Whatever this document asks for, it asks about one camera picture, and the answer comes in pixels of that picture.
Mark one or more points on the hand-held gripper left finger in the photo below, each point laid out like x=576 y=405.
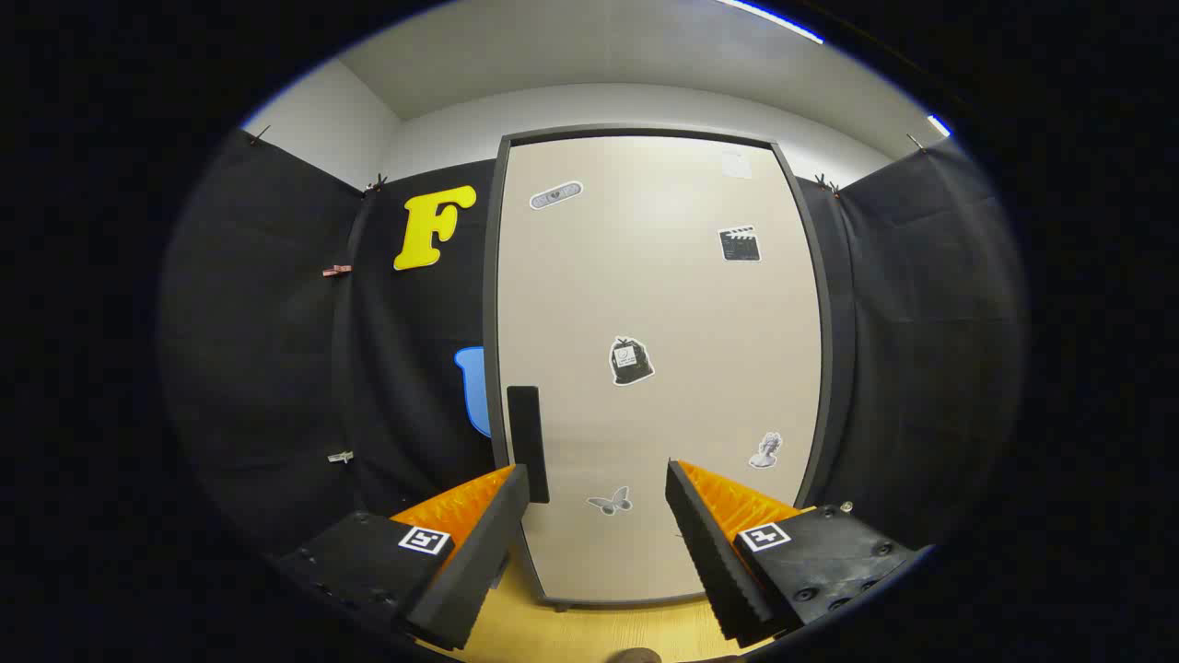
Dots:
x=479 y=562

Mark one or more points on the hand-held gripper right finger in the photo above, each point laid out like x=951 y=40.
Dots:
x=714 y=562

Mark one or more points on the grey shoe cabinet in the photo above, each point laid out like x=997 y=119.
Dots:
x=490 y=295

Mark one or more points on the white clip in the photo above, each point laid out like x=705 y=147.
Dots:
x=340 y=457

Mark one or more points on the black backdrop cloth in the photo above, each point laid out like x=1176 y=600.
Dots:
x=258 y=350

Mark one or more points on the red clip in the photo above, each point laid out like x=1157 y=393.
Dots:
x=337 y=270

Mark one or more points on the ceiling light strip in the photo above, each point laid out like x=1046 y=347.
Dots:
x=939 y=125
x=769 y=19

